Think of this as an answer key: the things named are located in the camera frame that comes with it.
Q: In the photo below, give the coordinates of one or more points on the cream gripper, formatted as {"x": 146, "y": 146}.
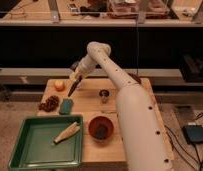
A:
{"x": 79, "y": 70}

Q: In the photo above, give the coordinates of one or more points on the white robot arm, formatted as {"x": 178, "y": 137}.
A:
{"x": 143, "y": 140}

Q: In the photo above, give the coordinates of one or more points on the small metal cup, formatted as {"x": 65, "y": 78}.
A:
{"x": 104, "y": 95}

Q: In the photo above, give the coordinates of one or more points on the orange fruit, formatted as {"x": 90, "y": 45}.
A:
{"x": 59, "y": 85}

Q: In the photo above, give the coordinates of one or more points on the wooden cutting board table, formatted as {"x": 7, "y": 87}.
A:
{"x": 87, "y": 102}

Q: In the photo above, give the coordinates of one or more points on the teal sponge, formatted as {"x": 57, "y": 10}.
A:
{"x": 66, "y": 106}

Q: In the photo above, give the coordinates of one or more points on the bunch of dark grapes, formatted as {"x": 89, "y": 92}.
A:
{"x": 50, "y": 104}

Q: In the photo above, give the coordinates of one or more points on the corn cob toy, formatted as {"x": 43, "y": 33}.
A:
{"x": 68, "y": 132}

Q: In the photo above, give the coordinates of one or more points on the red-brown bowl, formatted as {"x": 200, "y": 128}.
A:
{"x": 101, "y": 128}

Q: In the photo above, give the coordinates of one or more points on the green plastic tray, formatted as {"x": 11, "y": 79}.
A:
{"x": 35, "y": 149}

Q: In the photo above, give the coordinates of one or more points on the black foot pedal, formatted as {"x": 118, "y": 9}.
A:
{"x": 193, "y": 134}

